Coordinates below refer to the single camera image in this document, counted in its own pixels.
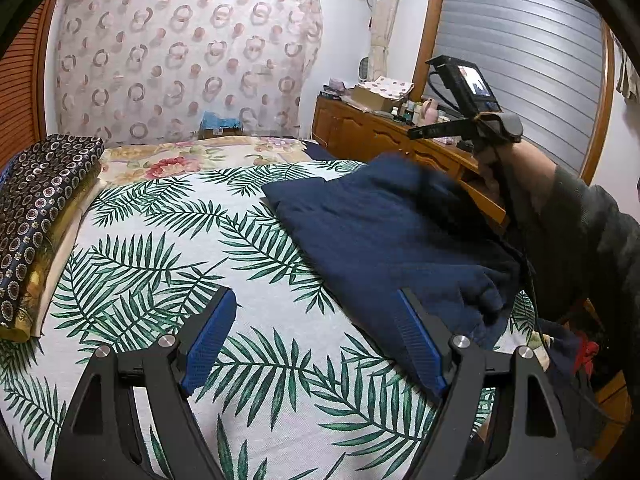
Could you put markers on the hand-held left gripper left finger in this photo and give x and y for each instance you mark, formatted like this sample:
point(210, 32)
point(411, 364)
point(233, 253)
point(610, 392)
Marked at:
point(210, 340)

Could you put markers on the palm leaf print sheet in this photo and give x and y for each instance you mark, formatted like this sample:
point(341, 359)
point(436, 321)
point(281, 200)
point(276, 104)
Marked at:
point(200, 240)

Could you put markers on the wooden louvered door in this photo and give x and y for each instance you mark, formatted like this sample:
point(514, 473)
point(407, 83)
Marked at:
point(30, 85)

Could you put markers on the gold folded blanket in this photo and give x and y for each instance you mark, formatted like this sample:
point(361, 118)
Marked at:
point(35, 300)

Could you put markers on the floral cloth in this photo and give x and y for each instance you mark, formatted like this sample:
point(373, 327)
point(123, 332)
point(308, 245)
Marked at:
point(387, 86)

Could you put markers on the dark and red clothes pile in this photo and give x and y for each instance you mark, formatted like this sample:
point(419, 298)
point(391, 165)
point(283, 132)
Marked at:
point(585, 355)

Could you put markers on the beige lace curtain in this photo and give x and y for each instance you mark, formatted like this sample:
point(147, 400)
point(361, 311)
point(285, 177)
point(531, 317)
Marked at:
point(387, 10)

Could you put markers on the small white fan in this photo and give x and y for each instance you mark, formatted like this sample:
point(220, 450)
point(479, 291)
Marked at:
point(366, 70)

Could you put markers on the wooden cabinet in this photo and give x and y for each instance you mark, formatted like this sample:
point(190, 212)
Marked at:
point(370, 135)

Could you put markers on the pink figurine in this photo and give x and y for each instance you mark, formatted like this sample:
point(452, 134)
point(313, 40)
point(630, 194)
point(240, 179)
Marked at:
point(429, 112)

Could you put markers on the blue box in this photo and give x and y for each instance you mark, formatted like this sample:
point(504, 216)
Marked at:
point(220, 124)

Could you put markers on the navy bed sheet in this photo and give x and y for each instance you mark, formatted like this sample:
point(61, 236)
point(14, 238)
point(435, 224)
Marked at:
point(316, 150)

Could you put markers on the cardboard box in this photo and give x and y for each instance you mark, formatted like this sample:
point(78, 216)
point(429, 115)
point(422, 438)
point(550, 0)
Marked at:
point(367, 100)

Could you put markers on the grey window blinds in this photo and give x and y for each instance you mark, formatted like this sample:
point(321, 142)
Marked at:
point(525, 35)

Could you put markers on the floral pillow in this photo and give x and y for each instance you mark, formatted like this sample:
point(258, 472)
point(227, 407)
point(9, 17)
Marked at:
point(165, 162)

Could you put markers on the person's right hand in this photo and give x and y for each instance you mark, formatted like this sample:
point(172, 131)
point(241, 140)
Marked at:
point(525, 185)

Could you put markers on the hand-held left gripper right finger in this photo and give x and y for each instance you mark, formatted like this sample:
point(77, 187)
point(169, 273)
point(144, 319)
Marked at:
point(420, 345)

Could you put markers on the hanging beige cloth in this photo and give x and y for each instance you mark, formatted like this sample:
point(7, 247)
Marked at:
point(627, 75)

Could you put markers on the navy t-shirt with orange print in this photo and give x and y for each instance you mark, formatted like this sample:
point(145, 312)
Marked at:
point(375, 230)

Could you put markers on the circle pattern curtain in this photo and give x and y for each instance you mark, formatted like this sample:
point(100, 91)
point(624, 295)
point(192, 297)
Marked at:
point(175, 60)

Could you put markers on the person's right forearm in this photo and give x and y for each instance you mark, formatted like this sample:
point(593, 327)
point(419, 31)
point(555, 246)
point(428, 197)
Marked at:
point(590, 250)

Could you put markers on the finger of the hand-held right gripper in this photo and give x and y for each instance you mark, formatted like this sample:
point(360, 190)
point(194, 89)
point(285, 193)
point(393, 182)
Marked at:
point(440, 131)

